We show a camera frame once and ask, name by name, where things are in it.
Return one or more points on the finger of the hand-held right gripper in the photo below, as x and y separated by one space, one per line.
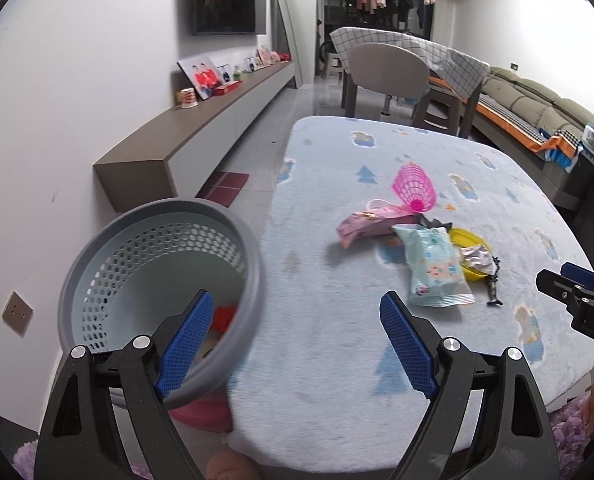
584 277
557 289

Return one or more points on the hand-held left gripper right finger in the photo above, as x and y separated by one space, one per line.
407 345

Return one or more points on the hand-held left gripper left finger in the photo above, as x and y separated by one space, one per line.
187 340

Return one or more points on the black toy figure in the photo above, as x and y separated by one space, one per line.
434 222
492 290

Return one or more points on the light blue wipes packet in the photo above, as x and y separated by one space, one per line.
434 265

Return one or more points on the silver foil wrapper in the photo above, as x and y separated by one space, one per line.
477 257

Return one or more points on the grey perforated waste basket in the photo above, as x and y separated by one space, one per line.
127 270

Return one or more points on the pink snack wrapper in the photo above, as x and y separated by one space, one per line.
367 225

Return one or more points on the clear plastic lid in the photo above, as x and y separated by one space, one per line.
379 205

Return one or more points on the pink mesh net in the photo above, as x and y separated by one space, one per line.
414 185

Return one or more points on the red mesh net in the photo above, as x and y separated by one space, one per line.
224 317

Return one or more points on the pink plastic stool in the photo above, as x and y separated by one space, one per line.
202 415

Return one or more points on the light blue printed blanket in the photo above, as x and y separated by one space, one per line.
327 285

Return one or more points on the purple fluffy rug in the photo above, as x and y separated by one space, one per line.
569 430

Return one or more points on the person's knee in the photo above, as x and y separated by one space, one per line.
232 467

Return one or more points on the small box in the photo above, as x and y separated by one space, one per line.
591 137

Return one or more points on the red floor mat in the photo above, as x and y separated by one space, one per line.
224 187

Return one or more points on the orange checked sofa cover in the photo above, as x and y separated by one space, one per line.
517 127

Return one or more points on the grey-green sofa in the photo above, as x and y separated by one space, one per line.
537 105

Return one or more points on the grey dining stool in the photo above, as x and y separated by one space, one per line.
437 110

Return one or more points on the patterned paper cup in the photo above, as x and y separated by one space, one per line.
188 98

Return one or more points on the flat red box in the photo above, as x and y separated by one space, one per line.
225 89

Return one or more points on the checked tablecloth dining table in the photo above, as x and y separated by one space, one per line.
427 50

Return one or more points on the beige round-back chair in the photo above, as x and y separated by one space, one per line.
387 70

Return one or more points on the white plastic stool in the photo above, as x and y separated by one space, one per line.
333 66

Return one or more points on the pink ornaments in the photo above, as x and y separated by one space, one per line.
269 56

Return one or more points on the leaning framed mirror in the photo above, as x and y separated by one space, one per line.
284 35

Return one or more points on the brown wall socket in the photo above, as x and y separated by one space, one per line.
18 312

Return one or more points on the long wooden wall cabinet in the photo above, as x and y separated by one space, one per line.
202 125

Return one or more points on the large photo frame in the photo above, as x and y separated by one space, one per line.
202 75

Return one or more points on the small photo frame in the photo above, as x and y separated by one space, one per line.
223 74

